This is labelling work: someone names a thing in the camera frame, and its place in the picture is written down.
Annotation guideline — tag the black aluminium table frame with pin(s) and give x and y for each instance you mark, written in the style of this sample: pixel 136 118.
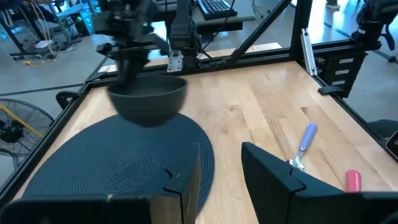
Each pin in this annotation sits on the black aluminium table frame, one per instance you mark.
pixel 267 57

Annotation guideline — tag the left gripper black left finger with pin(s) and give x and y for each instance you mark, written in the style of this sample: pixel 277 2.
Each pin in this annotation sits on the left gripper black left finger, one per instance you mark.
pixel 186 174

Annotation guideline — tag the white-framed black camera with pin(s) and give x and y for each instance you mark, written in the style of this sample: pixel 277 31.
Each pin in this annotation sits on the white-framed black camera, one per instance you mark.
pixel 393 144

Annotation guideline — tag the black bowl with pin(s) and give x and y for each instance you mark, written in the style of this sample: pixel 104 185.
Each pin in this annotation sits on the black bowl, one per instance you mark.
pixel 147 99

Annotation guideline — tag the silver aluminium rail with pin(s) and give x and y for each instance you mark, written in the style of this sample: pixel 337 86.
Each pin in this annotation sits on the silver aluminium rail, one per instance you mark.
pixel 308 51

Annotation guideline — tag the black drawer box white labels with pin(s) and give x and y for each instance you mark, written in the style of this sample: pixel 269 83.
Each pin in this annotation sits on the black drawer box white labels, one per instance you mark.
pixel 342 79

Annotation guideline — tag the grey desk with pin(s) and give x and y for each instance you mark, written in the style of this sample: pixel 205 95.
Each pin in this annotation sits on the grey desk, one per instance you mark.
pixel 242 15

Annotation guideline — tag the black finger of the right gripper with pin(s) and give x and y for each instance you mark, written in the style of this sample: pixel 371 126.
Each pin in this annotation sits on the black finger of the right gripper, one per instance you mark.
pixel 126 68
pixel 140 67

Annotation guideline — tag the silver metal bracket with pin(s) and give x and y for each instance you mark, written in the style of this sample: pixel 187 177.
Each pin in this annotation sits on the silver metal bracket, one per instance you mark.
pixel 175 61

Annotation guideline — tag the black floor fan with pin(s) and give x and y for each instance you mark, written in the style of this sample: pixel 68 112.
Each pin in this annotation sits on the black floor fan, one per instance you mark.
pixel 18 130

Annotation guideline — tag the round dark woven placemat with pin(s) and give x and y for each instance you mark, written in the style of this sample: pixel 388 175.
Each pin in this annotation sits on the round dark woven placemat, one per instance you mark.
pixel 109 158

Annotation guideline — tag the computer tower green light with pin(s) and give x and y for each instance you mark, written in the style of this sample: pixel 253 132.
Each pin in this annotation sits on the computer tower green light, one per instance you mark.
pixel 81 23

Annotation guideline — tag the black computer keyboard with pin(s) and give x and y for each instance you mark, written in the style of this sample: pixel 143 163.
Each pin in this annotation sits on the black computer keyboard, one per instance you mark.
pixel 216 7

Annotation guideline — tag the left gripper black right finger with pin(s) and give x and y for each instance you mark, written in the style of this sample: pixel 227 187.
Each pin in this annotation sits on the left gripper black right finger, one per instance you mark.
pixel 267 186

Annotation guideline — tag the black flat clamp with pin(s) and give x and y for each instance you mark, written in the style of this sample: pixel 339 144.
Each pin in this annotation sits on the black flat clamp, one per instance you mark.
pixel 331 90

